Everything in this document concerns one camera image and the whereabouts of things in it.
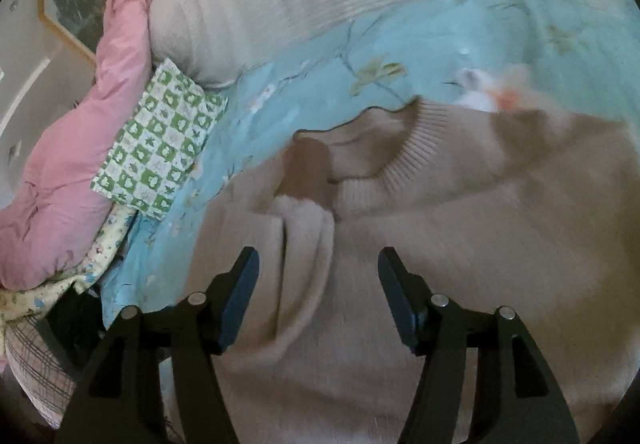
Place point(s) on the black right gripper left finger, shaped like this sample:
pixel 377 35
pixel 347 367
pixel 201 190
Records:
pixel 118 398

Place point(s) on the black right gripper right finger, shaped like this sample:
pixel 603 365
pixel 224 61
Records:
pixel 517 398

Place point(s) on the beige knit sweater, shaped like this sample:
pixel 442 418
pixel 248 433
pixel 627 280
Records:
pixel 536 209

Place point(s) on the plaid grey cloth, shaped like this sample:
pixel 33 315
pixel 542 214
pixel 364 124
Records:
pixel 37 371

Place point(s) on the yellow floral cloth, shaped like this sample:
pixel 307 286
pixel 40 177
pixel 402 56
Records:
pixel 39 301

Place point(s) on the pink quilted blanket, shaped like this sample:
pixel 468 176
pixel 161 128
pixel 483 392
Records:
pixel 51 223

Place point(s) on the green white patterned pillow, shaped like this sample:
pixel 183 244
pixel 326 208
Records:
pixel 156 149

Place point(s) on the light blue floral bedsheet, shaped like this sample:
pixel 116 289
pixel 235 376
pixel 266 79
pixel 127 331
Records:
pixel 583 54

